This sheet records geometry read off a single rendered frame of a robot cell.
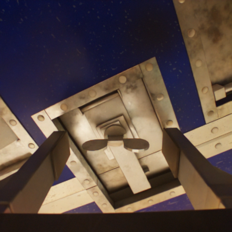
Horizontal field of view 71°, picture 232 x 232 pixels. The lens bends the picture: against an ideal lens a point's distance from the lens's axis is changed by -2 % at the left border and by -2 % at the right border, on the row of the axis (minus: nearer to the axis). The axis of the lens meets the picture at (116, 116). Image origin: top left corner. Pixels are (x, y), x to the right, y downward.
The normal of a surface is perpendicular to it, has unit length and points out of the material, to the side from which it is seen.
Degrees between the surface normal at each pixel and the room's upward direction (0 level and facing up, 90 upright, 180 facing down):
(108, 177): 90
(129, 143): 113
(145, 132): 90
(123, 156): 90
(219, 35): 90
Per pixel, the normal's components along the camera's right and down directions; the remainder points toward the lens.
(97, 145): -0.04, -0.95
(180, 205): 0.05, 0.40
